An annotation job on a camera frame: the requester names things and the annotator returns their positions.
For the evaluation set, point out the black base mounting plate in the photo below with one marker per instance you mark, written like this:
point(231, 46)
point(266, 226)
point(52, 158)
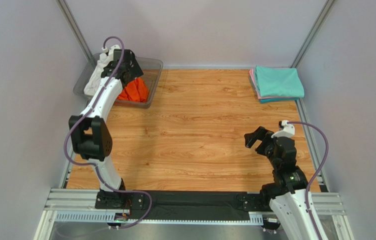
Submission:
point(183, 205)

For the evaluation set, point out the dark teal folded t shirt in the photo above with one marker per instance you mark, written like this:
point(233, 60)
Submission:
point(279, 99)

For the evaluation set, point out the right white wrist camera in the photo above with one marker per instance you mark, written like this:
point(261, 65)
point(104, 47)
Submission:
point(286, 129)

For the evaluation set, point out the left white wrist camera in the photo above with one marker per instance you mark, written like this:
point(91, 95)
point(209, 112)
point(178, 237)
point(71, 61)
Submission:
point(108, 50)

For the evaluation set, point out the orange t shirt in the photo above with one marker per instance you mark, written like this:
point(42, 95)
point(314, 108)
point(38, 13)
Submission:
point(135, 91)

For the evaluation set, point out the right corner aluminium post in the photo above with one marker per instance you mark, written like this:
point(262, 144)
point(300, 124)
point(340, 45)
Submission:
point(325, 11)

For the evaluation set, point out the aluminium frame rail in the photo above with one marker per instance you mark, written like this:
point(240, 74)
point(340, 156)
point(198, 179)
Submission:
point(71, 214)

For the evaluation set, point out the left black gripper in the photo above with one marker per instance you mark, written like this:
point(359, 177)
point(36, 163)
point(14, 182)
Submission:
point(136, 71)

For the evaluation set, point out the corner aluminium post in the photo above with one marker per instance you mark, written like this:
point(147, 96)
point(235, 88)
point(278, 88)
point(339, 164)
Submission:
point(68, 15)
point(325, 11)

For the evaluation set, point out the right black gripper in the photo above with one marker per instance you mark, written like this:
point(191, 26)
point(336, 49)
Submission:
point(263, 143)

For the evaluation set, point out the white t shirt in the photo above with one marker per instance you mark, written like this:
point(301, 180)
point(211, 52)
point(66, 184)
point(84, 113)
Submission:
point(95, 79)

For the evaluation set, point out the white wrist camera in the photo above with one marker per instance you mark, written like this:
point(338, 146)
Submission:
point(286, 129)
point(108, 50)

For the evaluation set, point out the left corner aluminium post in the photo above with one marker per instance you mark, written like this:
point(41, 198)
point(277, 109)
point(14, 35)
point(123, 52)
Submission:
point(68, 15)

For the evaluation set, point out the pink folded t shirt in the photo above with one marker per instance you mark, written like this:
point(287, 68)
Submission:
point(256, 89)

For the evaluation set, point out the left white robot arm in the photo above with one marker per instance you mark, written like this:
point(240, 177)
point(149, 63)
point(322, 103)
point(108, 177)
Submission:
point(89, 135)

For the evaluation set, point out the clear plastic bin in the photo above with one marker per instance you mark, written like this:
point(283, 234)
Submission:
point(152, 69)

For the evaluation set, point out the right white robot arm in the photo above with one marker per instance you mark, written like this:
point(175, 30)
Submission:
point(289, 195)

